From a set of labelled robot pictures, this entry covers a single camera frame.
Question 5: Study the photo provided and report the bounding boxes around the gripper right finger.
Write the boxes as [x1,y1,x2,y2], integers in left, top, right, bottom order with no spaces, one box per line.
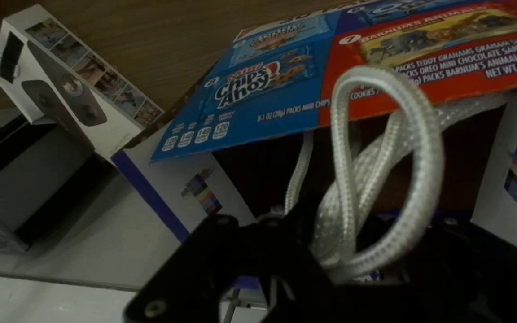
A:
[362,220,517,323]

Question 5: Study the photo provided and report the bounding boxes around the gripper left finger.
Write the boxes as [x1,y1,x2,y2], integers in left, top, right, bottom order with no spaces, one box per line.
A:
[123,196,332,323]

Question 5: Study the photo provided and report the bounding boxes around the white braided rope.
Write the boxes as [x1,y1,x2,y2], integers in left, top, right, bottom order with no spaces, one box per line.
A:
[283,66,510,284]

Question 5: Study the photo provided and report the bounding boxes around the grey and black box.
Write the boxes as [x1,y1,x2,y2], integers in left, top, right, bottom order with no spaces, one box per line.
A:
[0,112,122,254]

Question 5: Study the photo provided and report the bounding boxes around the cardboard snack box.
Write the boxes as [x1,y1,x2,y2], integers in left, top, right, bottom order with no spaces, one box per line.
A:
[110,0,517,263]

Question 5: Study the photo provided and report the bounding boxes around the white product box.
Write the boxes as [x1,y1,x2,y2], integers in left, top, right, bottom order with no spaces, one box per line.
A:
[0,4,166,163]

